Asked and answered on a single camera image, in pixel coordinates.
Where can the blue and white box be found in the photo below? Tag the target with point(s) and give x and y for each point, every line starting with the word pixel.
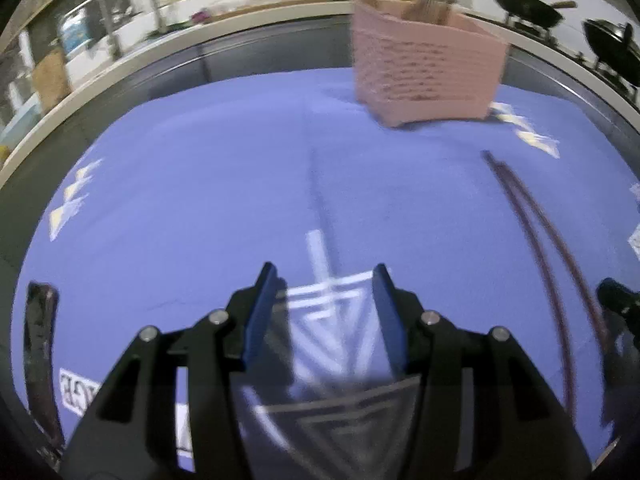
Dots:
pixel 75 32

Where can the blue patterned tablecloth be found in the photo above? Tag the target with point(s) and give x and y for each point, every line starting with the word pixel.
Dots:
pixel 200 185

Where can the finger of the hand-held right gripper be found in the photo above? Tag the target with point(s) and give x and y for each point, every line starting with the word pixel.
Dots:
pixel 617 297

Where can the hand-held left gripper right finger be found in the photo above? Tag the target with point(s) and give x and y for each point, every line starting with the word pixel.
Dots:
pixel 390 322

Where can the gas stove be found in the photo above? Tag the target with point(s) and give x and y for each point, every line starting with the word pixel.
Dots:
pixel 575 60

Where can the tall chrome faucet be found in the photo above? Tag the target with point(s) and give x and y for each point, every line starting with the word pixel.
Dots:
pixel 102 25

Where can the black wok with lid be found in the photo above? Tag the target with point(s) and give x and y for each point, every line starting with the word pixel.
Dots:
pixel 612 47

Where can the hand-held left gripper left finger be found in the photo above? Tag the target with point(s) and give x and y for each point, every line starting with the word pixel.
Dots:
pixel 260 312

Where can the curved chrome faucet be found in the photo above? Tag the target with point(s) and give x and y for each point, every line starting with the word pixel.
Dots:
pixel 152 7

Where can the pink perforated utensil basket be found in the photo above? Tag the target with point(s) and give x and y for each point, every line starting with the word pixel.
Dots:
pixel 425 67

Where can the wooden cutting board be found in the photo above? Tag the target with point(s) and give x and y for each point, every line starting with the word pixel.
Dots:
pixel 50 80

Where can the dark glossy object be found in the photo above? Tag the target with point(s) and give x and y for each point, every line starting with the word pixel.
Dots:
pixel 42 360

